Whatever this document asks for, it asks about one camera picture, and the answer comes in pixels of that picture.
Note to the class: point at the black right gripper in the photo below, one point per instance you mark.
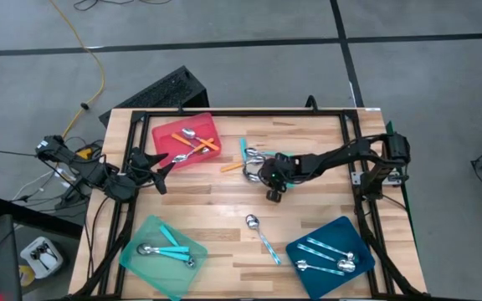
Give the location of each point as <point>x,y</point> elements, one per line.
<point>278,171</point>

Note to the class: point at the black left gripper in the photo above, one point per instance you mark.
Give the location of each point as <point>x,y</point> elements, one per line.
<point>140,173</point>

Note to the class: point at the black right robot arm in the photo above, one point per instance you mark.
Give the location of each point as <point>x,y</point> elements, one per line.
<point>341,154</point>

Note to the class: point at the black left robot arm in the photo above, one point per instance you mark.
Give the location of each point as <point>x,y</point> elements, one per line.
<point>90,169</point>

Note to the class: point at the pink translucent plastic bin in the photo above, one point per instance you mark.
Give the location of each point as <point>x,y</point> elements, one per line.
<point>163,147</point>

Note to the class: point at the teal translucent plastic bin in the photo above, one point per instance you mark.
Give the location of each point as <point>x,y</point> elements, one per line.
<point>157,276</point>

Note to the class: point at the blue plastic bin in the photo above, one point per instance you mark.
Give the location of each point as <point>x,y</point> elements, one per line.
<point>329,286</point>

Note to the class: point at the white parts box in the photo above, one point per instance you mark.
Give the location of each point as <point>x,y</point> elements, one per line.
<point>52,267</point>

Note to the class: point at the yellow tape roll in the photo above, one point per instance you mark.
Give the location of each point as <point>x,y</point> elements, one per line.
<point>25,281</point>

